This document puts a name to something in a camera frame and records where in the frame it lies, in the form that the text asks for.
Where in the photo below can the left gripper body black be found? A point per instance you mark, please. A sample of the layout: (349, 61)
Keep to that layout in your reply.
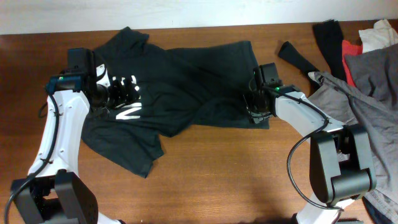
(113, 96)

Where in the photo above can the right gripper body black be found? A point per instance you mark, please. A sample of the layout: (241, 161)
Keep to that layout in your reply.
(253, 106)

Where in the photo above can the black Nike t-shirt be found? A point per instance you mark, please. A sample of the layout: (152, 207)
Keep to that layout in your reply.
(177, 88)

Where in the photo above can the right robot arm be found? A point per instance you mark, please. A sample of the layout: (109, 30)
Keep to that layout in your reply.
(341, 165)

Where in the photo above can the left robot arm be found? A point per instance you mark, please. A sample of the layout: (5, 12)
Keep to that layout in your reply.
(52, 191)

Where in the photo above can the black garment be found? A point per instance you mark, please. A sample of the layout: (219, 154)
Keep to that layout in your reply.
(329, 39)

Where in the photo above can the grey garment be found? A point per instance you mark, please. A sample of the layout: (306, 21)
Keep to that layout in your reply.
(372, 103)

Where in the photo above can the white garment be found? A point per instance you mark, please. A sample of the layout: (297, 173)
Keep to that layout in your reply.
(382, 35)

